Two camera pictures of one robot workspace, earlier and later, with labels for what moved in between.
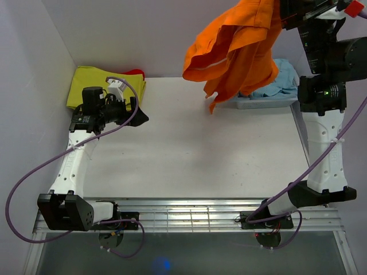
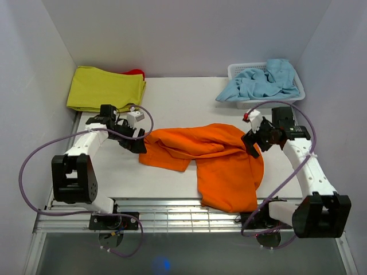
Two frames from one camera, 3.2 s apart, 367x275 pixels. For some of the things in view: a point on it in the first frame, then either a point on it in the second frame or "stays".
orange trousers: x=234 y=55 → x=230 y=173
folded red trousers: x=135 y=71 stays
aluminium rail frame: x=203 y=215 stays
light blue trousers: x=285 y=86 stays
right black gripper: x=299 y=12 → x=248 y=140
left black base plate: x=120 y=225 stays
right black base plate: x=285 y=222 stays
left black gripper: x=112 y=100 → x=136 y=146
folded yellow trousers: x=86 y=77 stays
